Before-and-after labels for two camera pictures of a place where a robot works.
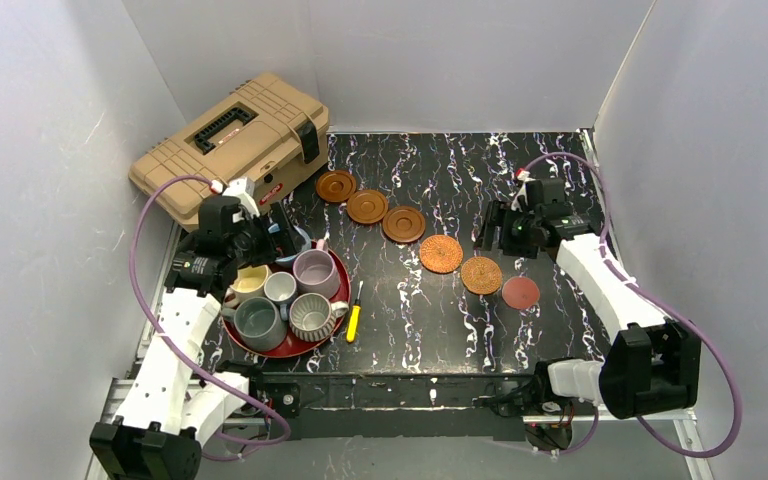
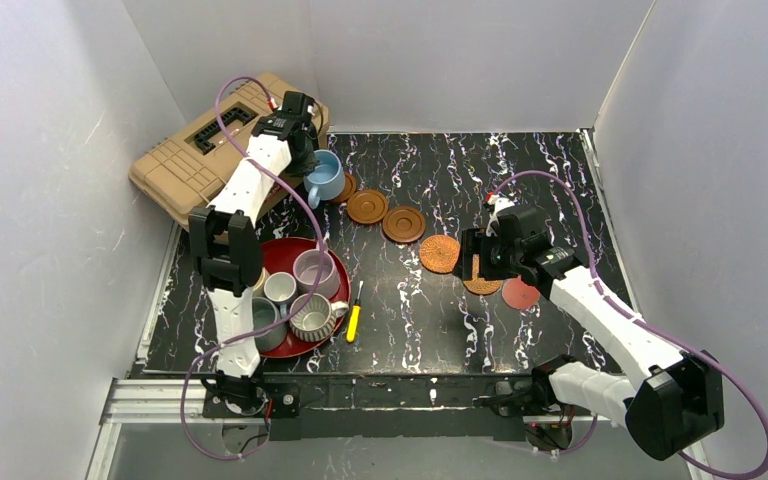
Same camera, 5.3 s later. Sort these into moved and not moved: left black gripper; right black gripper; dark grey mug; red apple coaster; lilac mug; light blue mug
Moved: left black gripper; right black gripper; light blue mug
Not moved: lilac mug; dark grey mug; red apple coaster
